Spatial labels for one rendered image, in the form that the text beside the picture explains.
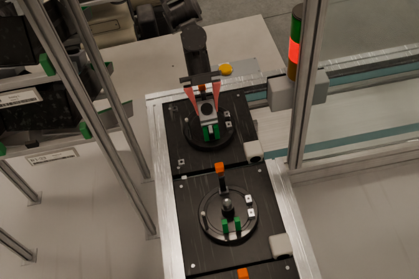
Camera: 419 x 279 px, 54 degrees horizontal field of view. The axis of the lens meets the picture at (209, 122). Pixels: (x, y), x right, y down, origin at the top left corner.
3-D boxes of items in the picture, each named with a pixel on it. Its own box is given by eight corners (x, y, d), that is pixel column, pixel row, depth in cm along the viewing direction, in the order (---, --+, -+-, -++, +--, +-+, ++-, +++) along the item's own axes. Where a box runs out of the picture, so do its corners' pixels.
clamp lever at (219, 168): (218, 187, 99) (214, 162, 95) (226, 186, 99) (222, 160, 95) (221, 197, 96) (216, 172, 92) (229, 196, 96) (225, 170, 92)
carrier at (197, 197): (173, 184, 106) (164, 159, 96) (265, 166, 106) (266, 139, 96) (186, 280, 91) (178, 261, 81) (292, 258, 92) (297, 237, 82)
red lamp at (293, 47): (285, 49, 80) (286, 29, 76) (310, 44, 80) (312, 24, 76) (292, 66, 77) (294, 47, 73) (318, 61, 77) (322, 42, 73)
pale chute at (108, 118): (88, 118, 117) (86, 102, 116) (133, 115, 116) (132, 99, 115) (41, 136, 89) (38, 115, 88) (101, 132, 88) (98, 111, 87)
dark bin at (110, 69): (61, 74, 100) (53, 45, 96) (114, 71, 99) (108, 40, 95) (5, 131, 75) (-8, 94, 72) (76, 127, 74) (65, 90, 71)
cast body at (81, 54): (74, 72, 99) (67, 44, 96) (92, 71, 98) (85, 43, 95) (62, 86, 91) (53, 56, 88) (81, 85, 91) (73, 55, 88)
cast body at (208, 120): (197, 104, 108) (195, 98, 101) (213, 101, 108) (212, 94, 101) (202, 135, 106) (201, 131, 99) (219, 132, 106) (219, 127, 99)
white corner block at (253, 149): (242, 151, 110) (242, 142, 107) (259, 147, 110) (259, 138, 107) (247, 165, 107) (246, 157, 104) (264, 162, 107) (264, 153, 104)
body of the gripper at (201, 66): (222, 77, 98) (216, 46, 97) (180, 85, 98) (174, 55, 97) (221, 77, 104) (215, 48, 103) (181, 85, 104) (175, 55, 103)
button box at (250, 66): (192, 81, 133) (189, 68, 128) (256, 70, 134) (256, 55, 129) (196, 98, 129) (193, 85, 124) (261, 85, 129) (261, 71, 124)
